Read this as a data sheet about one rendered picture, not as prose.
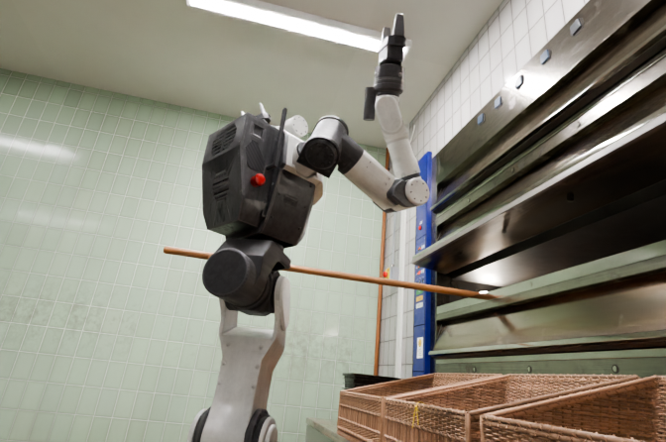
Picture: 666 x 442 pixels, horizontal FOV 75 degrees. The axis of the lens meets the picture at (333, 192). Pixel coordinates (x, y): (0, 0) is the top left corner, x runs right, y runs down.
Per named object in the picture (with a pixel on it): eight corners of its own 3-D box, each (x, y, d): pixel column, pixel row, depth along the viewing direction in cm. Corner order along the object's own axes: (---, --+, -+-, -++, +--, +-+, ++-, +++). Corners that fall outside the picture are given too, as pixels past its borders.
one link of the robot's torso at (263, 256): (247, 299, 94) (261, 223, 101) (192, 295, 96) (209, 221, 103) (282, 319, 119) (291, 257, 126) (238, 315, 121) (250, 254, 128)
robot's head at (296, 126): (289, 136, 130) (293, 111, 133) (269, 146, 136) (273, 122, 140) (305, 145, 134) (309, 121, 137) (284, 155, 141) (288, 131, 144)
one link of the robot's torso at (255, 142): (240, 215, 98) (266, 86, 112) (171, 238, 121) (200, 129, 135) (333, 251, 116) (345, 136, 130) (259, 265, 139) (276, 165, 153)
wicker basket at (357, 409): (436, 437, 200) (436, 373, 211) (511, 460, 150) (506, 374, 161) (334, 428, 191) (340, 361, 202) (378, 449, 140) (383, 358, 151)
